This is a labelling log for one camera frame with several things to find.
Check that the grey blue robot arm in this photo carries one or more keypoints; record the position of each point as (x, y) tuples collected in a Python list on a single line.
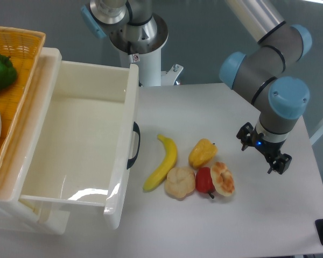
[(257, 77)]

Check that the round bread roll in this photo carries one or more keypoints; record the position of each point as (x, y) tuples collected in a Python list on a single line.
[(180, 182)]

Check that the green bell pepper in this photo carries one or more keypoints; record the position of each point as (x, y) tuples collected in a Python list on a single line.
[(8, 73)]

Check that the red bell pepper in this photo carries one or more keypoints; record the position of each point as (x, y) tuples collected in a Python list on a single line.
[(203, 182)]

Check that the white plastic drawer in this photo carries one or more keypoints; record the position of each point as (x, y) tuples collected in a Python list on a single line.
[(80, 160)]

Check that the glazed donut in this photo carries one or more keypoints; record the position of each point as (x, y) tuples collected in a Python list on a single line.
[(222, 179)]

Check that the black drawer handle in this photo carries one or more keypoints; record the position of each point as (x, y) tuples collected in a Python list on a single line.
[(131, 161)]

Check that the white drawer cabinet frame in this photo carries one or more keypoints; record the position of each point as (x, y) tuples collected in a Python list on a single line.
[(16, 213)]

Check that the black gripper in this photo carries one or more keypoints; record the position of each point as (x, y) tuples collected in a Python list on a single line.
[(266, 143)]

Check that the yellow bell pepper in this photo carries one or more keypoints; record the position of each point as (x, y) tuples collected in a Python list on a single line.
[(202, 153)]

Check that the yellow banana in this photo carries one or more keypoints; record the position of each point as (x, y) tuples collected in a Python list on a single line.
[(168, 162)]

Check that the orange woven basket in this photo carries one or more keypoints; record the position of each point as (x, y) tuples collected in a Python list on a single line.
[(23, 47)]

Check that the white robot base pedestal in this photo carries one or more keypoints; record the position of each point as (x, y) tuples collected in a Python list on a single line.
[(142, 45)]

